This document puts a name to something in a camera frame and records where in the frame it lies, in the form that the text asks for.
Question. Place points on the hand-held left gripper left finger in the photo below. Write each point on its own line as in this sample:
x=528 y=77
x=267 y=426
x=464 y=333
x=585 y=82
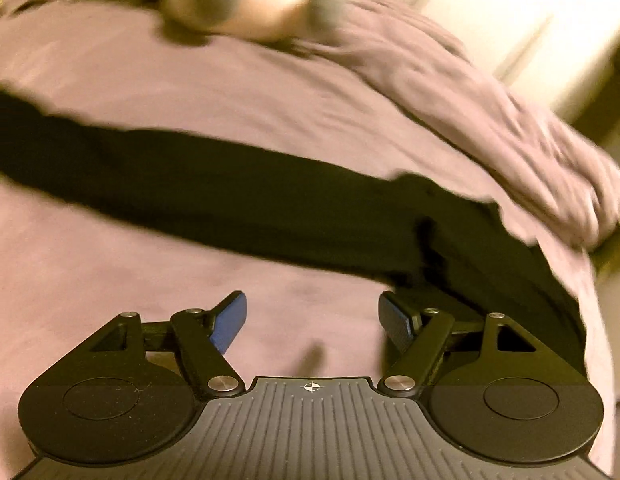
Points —
x=231 y=320

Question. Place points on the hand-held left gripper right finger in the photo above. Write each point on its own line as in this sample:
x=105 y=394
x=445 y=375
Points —
x=395 y=321

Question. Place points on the black garment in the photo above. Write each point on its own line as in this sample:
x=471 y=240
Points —
x=240 y=185

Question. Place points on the purple duvet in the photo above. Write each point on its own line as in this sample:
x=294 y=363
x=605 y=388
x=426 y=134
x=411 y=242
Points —
x=464 y=90

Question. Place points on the purple bed sheet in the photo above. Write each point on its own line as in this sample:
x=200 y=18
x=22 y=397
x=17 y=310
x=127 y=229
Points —
x=190 y=75

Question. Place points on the pink plush toy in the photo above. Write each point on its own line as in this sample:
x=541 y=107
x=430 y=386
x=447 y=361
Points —
x=265 y=5

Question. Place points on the white wardrobe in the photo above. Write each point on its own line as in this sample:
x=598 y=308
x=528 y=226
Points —
x=489 y=5

